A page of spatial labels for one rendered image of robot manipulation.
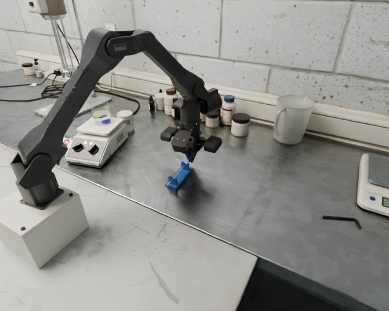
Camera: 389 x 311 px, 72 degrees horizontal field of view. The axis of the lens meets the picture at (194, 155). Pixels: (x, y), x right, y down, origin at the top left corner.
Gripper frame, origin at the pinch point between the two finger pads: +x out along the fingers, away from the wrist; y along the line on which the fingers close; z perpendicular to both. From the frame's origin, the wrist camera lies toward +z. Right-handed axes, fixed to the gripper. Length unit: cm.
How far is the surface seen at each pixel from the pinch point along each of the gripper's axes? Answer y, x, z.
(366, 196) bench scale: 50, 2, -3
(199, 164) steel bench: 2.3, 4.6, -1.3
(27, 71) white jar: -136, 2, -45
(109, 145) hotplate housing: -26.0, -0.5, 7.6
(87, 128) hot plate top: -35.4, -4.2, 6.4
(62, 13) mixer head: -66, -35, -22
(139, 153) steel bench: -19.2, 4.6, 1.2
